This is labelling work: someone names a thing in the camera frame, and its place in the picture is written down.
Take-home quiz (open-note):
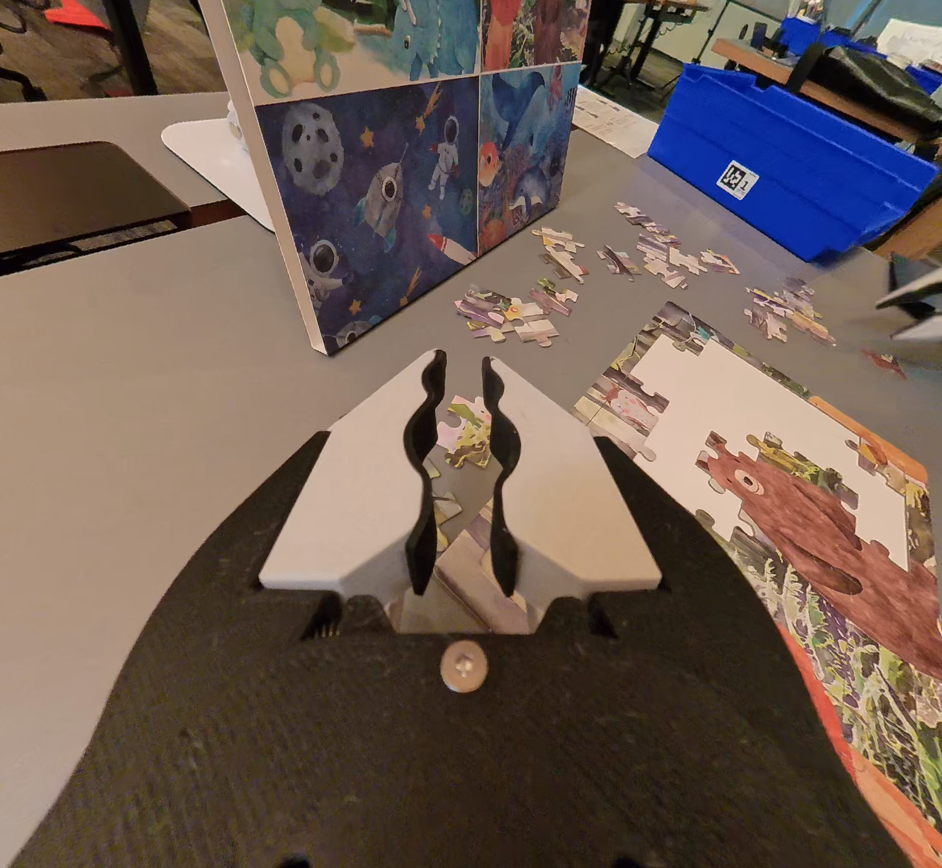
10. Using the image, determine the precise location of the dark brown chair seat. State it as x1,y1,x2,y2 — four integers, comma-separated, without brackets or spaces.
0,141,194,276

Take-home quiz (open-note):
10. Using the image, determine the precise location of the printed paper sheet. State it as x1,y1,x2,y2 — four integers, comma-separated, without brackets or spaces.
573,84,659,158

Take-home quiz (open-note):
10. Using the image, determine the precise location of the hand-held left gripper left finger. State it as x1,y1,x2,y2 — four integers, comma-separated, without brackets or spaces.
259,349,448,598

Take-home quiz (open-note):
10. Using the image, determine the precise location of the dark purple green jigsaw piece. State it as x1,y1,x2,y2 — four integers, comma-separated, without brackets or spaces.
429,489,463,541

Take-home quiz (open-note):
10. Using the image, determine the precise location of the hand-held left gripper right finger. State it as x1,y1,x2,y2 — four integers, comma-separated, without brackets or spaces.
482,356,663,600

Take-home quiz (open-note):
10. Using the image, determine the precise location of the blue plastic bin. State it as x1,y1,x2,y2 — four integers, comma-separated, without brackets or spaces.
648,60,942,264

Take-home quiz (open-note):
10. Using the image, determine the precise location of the pink green yellow jigsaw piece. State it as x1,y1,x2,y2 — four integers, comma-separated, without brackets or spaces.
438,400,493,470

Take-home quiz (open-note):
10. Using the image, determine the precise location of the small blue bin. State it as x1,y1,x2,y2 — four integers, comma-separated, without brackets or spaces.
780,14,942,96

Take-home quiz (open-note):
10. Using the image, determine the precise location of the white paper stack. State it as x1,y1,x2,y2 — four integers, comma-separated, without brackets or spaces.
876,18,942,67

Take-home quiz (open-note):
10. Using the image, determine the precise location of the white metal stand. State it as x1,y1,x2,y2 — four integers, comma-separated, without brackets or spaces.
162,99,277,229

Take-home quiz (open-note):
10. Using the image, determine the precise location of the black table leg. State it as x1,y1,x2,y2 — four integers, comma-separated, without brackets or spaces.
88,0,159,96

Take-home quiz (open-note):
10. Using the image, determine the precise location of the wooden desk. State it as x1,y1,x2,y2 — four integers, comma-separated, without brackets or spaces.
712,36,942,148

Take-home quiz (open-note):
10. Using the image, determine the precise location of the partly assembled jigsaw puzzle board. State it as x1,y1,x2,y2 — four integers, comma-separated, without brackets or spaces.
434,300,942,868

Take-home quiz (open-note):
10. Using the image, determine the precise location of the pile of loose jigsaw pieces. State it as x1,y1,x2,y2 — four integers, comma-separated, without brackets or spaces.
743,278,837,346
454,278,580,348
531,200,740,291

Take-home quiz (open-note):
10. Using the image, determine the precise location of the illustrated jigsaw puzzle box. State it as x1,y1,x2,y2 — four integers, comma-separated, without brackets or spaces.
177,0,597,356

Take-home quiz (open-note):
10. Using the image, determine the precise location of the black bag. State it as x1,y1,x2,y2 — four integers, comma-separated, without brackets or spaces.
791,42,942,142

